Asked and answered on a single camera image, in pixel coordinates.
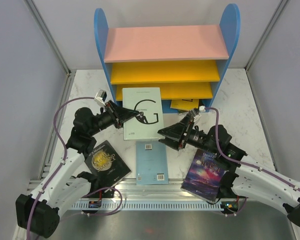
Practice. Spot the light blue slotted cable duct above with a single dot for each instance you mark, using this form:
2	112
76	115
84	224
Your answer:
152	205

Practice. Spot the dark green Alice Wonderland book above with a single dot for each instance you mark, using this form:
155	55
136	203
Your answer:
201	108

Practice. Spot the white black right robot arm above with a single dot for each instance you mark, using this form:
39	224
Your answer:
259	183

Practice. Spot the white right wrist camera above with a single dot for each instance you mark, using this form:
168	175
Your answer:
194	115

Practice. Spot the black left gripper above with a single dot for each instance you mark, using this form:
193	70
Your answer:
118	114

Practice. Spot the pale grey Gatsby book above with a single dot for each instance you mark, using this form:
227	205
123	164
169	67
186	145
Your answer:
147	101

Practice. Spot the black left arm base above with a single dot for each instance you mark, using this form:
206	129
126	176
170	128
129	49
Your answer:
102	191

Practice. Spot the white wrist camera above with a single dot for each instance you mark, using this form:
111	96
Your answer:
194	115
100	98

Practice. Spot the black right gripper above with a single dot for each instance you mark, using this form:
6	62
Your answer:
176	132

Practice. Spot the light blue thin book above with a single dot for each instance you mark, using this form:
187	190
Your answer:
151	163

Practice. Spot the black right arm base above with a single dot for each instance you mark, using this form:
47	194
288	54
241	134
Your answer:
224	186

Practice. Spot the blue pink yellow shelf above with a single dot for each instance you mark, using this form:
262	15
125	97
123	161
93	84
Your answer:
184	61

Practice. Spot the black Moon and Sixpence book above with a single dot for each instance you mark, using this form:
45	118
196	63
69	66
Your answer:
107	165

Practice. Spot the yellow Little Prince book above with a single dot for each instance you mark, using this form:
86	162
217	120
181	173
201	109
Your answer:
184	104

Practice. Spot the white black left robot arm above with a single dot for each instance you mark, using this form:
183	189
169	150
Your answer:
40	212

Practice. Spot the purple Robinson Crusoe book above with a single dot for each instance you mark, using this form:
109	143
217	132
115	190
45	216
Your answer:
203	176

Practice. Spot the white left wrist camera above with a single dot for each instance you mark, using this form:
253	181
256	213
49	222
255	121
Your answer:
100	98

